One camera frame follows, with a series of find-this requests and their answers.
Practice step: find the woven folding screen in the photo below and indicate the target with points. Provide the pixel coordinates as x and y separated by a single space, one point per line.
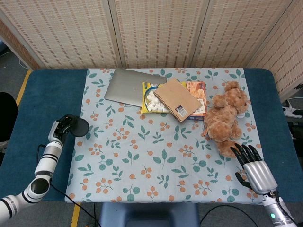
156 33

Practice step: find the floral leaf and fruit tablecloth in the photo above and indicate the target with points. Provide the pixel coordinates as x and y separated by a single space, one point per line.
151 156

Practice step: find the orange picture book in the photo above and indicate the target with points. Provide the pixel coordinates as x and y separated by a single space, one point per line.
200 91

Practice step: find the teal table cover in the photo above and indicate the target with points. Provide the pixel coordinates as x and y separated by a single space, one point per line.
47 99

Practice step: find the brown teddy bear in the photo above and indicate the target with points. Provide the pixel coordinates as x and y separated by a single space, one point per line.
222 120

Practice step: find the yellow marshmallow bag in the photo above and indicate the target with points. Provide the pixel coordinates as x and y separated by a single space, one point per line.
149 104

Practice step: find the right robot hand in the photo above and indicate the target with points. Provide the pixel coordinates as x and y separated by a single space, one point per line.
258 175

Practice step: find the brown spiral notebook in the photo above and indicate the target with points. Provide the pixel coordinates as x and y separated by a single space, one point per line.
180 99

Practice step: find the black round chair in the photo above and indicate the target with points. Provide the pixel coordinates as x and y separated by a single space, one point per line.
8 113

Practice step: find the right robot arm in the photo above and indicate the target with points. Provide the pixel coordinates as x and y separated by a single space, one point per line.
275 210

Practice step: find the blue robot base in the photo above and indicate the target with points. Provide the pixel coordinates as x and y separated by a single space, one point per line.
149 215

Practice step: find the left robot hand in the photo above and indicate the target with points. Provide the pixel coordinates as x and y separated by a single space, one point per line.
58 130

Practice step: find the grey laptop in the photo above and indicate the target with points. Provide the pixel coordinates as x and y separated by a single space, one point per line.
127 87

